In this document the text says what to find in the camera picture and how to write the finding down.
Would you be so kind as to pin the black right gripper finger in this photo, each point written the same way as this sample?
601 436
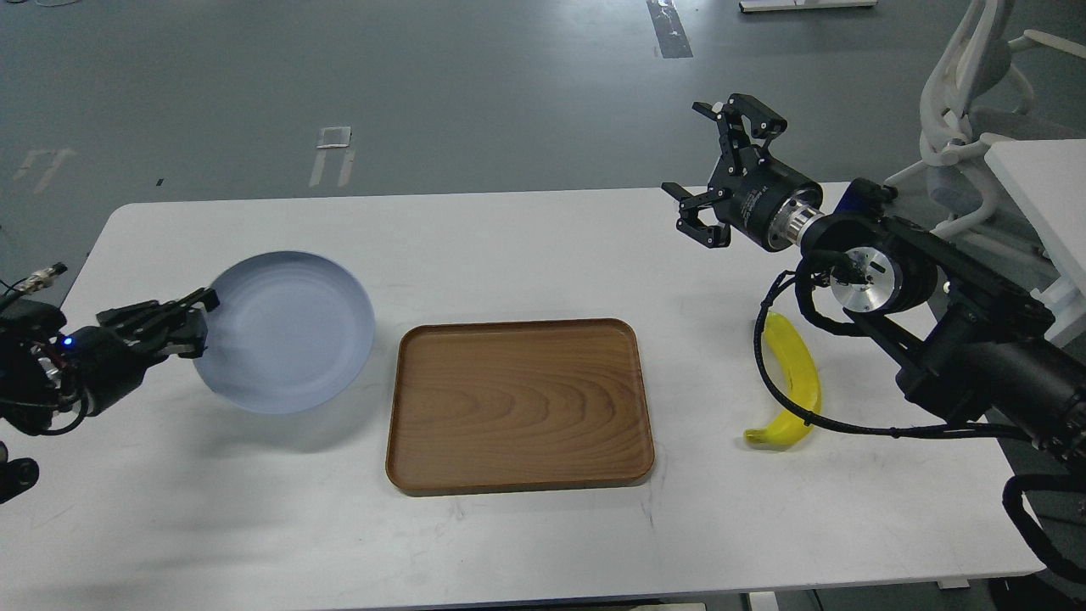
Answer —
746 128
690 207

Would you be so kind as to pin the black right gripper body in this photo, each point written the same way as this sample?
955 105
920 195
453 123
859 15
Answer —
761 188

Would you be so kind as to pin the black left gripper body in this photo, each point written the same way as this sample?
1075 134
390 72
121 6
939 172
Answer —
110 361

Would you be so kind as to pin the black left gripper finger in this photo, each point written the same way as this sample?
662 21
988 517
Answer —
182 333
152 316

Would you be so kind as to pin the light blue plate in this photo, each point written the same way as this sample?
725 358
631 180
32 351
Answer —
291 332

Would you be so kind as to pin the yellow banana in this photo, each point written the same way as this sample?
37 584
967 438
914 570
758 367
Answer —
802 385

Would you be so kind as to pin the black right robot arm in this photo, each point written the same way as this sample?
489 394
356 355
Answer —
968 342

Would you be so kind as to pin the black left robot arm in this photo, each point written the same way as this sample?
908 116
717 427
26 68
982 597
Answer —
52 381

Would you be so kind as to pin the white office chair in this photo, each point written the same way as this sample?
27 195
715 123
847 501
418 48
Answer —
976 97

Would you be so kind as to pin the brown wooden tray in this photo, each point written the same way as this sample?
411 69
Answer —
488 408

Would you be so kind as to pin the white side table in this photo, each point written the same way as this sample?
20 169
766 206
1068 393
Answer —
1046 179

